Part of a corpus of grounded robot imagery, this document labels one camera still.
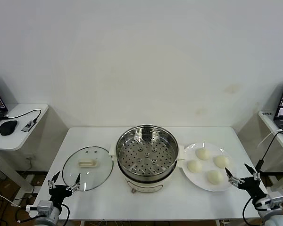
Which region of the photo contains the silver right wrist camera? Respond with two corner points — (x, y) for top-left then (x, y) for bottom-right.
(268, 191), (283, 210)

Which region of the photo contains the white steamed baozi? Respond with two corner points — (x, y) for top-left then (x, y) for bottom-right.
(213, 155), (231, 169)
(206, 169), (225, 185)
(195, 148), (211, 161)
(186, 160), (203, 174)

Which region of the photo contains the stainless steel steamer basket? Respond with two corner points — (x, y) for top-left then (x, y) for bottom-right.
(109, 124), (187, 178)

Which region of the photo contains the white floor cable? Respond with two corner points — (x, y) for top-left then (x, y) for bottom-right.
(0, 189), (23, 208)

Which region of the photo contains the black computer mouse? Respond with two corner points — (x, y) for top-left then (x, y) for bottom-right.
(0, 120), (18, 136)

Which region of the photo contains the black laptop power cable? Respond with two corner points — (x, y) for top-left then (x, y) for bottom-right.
(255, 131), (283, 174)

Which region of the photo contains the small grey usb hub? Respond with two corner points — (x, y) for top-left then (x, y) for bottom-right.
(21, 119), (37, 133)

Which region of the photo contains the white laptop cable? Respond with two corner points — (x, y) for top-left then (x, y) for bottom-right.
(258, 129), (283, 148)

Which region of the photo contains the round glass pot lid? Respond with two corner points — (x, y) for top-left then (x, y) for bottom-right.
(62, 145), (115, 192)

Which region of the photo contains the white round plate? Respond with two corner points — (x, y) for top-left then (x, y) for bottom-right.
(182, 142), (239, 192)

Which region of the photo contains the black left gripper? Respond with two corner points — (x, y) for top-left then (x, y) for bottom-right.
(47, 171), (82, 206)

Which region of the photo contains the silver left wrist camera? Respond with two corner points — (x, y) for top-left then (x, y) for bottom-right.
(25, 200), (55, 218)

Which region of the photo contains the black usb hub cable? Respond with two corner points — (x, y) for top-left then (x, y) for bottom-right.
(0, 108), (42, 123)

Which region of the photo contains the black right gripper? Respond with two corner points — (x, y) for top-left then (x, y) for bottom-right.
(225, 163), (269, 201)

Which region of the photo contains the cream electric cooker pot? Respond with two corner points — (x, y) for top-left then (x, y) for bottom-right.
(117, 160), (180, 194)

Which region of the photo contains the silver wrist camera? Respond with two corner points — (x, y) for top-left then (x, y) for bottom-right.
(268, 191), (283, 210)
(25, 200), (55, 218)

